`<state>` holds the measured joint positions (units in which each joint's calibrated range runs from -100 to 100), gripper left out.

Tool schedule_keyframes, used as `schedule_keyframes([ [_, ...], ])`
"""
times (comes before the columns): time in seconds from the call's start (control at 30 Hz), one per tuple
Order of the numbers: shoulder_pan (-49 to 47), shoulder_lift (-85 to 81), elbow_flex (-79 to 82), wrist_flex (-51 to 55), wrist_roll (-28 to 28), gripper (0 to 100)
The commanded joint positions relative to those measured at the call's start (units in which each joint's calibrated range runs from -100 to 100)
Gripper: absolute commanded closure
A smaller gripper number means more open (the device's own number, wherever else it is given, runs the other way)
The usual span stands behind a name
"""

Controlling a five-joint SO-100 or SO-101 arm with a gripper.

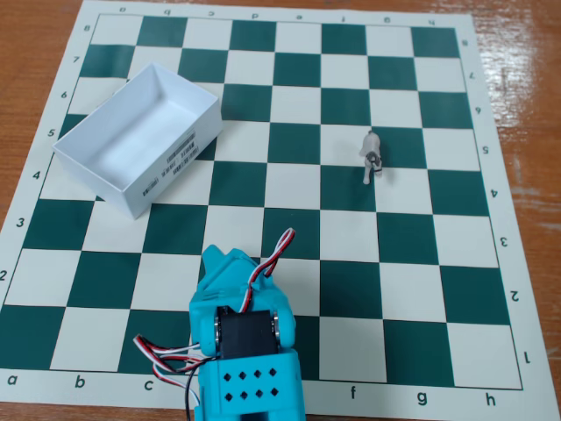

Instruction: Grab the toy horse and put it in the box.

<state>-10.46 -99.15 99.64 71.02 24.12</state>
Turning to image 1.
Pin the cyan gripper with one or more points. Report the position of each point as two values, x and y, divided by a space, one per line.
217 264

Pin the small white toy horse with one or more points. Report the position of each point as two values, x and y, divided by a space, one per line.
371 147

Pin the cyan robot arm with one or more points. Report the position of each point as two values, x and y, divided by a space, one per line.
250 386

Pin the white cardboard box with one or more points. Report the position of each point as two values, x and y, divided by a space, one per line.
131 136

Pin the green and white chessboard mat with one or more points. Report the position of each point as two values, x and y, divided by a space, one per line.
350 263

